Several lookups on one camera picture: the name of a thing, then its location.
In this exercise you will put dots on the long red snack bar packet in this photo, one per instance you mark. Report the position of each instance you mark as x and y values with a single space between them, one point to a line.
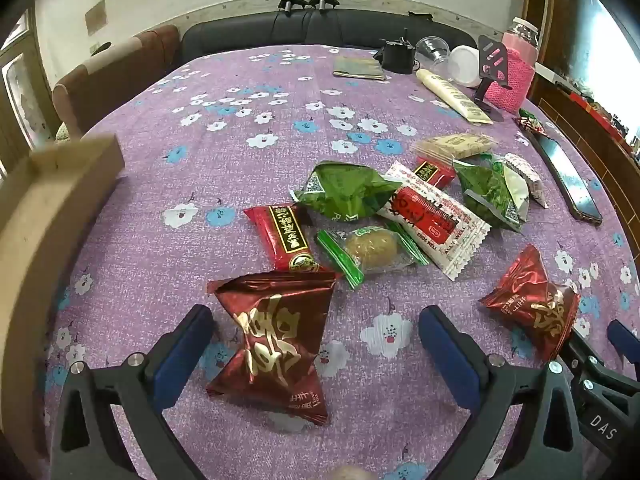
285 240

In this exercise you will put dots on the white and red snack packet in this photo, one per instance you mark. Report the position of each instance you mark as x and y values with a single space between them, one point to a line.
435 220

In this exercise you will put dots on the patterned blanket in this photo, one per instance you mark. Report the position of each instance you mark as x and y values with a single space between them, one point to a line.
61 132

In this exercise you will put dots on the black phone stand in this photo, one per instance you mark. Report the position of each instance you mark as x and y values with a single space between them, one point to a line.
492 60

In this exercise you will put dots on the purple floral tablecloth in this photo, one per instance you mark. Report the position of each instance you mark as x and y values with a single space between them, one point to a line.
150 235

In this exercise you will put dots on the green snack packet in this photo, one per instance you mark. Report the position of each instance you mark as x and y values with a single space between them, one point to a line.
487 190
345 190

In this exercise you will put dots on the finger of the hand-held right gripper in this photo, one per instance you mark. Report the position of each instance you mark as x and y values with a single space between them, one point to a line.
595 360
624 335

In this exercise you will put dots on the wooden glass door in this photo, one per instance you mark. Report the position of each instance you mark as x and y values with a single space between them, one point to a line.
20 90

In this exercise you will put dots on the wall socket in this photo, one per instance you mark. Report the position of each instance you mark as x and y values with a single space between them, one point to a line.
95 49

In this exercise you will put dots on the cardboard box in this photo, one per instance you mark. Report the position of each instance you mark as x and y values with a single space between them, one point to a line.
30 240

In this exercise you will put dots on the dark red gold-print snack packet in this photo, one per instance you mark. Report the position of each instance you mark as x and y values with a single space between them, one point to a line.
275 340
530 300

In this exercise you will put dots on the beige cracker packet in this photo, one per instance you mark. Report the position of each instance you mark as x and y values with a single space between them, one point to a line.
455 145

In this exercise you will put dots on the brown armchair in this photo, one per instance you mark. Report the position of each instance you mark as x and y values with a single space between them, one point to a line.
120 75

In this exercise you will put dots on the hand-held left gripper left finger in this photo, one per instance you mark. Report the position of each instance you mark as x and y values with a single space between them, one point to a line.
182 355

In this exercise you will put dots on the clear green-edged pastry packet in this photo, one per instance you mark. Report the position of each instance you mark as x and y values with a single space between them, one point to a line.
370 250

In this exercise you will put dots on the cream tube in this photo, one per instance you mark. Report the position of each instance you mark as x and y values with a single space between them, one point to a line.
452 95

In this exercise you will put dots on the pink knit-covered jar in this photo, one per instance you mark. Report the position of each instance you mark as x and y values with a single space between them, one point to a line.
517 75

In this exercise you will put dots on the clear plastic cup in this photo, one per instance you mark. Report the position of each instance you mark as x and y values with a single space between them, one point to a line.
432 50

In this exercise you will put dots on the wooden wall plaque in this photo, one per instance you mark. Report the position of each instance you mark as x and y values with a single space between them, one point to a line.
96 16

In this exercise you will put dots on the black smartphone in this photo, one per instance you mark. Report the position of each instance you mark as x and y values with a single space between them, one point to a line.
565 175

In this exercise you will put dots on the small white snack packet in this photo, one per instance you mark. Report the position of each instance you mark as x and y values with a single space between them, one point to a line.
527 175

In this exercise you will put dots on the black camera device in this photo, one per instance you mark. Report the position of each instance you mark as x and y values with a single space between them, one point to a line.
397 55

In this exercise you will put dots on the red green candy packet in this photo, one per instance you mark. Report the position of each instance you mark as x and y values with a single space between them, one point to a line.
531 122

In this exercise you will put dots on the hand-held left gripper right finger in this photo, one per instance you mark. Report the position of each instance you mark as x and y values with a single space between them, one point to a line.
450 360

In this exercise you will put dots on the white plastic container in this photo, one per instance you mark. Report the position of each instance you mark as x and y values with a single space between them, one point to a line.
465 65

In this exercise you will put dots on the black leather sofa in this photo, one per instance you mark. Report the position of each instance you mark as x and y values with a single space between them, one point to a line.
240 35

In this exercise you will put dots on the small red snack packet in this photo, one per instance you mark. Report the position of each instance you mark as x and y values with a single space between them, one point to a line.
434 172

